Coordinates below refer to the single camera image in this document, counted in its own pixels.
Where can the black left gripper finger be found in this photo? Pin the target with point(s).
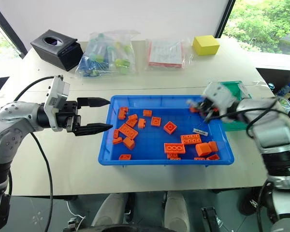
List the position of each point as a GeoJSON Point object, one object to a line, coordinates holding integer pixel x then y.
{"type": "Point", "coordinates": [94, 102]}
{"type": "Point", "coordinates": [96, 127]}

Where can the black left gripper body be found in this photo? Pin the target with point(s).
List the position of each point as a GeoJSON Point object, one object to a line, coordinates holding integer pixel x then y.
{"type": "Point", "coordinates": [71, 120]}

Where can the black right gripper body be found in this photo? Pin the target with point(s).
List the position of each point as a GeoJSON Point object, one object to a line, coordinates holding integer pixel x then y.
{"type": "Point", "coordinates": [207, 105]}

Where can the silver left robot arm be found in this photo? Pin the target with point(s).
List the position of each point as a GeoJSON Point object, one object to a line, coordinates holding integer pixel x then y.
{"type": "Point", "coordinates": [12, 125]}

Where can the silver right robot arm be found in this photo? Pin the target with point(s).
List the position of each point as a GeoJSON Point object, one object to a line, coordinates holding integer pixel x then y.
{"type": "Point", "coordinates": [270, 130]}

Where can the dark rounded robot base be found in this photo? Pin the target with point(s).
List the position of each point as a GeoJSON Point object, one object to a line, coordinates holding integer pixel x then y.
{"type": "Point", "coordinates": [125, 228]}

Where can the green plastic bin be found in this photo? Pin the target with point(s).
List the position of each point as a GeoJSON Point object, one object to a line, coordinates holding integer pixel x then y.
{"type": "Point", "coordinates": [232, 88]}

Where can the blue plastic bin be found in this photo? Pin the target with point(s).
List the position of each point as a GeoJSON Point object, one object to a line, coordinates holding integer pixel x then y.
{"type": "Point", "coordinates": [159, 147]}

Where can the white label tag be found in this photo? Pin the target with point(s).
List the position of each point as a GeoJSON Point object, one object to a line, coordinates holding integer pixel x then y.
{"type": "Point", "coordinates": [200, 131]}

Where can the small orange toy brick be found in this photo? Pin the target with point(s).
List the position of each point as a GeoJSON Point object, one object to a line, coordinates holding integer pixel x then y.
{"type": "Point", "coordinates": [147, 112]}
{"type": "Point", "coordinates": [116, 133]}

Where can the long orange toy brick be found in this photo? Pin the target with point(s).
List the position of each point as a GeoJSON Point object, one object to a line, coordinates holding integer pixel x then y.
{"type": "Point", "coordinates": [174, 148]}
{"type": "Point", "coordinates": [191, 139]}
{"type": "Point", "coordinates": [128, 131]}

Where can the orange smooth cube block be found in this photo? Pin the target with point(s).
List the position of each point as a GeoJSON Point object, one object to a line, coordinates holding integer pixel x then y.
{"type": "Point", "coordinates": [203, 149]}

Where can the orange square toy brick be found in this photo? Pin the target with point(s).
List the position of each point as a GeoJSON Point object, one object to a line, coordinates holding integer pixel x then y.
{"type": "Point", "coordinates": [155, 121]}
{"type": "Point", "coordinates": [169, 127]}

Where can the clear bag of green tubes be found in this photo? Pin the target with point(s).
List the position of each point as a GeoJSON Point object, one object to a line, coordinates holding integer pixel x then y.
{"type": "Point", "coordinates": [108, 55]}

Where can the clear bag with red booklet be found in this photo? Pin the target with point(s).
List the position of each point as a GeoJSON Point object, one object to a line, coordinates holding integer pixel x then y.
{"type": "Point", "coordinates": [166, 53]}

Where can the yellow cube block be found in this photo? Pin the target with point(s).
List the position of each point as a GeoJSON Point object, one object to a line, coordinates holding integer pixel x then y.
{"type": "Point", "coordinates": [206, 46]}

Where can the black tissue box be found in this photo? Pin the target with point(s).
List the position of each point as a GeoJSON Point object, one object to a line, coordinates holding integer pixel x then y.
{"type": "Point", "coordinates": [55, 52]}

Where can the crumpled clear plastic bag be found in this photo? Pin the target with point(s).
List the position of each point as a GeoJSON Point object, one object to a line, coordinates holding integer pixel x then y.
{"type": "Point", "coordinates": [284, 104]}

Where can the clear water bottle blue cap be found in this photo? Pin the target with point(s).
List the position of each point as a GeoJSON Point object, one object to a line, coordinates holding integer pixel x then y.
{"type": "Point", "coordinates": [285, 89]}

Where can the white robot thigh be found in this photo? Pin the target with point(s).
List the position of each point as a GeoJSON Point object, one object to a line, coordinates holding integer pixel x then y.
{"type": "Point", "coordinates": [111, 210]}
{"type": "Point", "coordinates": [176, 212]}

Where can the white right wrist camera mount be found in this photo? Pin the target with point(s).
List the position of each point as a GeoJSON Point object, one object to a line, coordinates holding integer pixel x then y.
{"type": "Point", "coordinates": [218, 93]}

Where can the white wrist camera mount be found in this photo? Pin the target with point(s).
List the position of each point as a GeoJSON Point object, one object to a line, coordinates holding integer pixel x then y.
{"type": "Point", "coordinates": [218, 93]}
{"type": "Point", "coordinates": [56, 93]}

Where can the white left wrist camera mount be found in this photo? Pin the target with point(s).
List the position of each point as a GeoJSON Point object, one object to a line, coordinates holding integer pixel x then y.
{"type": "Point", "coordinates": [56, 93]}

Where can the black window frame post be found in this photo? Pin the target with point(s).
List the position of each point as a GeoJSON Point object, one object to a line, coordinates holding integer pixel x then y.
{"type": "Point", "coordinates": [7, 26]}
{"type": "Point", "coordinates": [224, 18]}

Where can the black metal bracket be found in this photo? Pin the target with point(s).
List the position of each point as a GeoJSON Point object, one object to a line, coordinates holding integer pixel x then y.
{"type": "Point", "coordinates": [211, 217]}

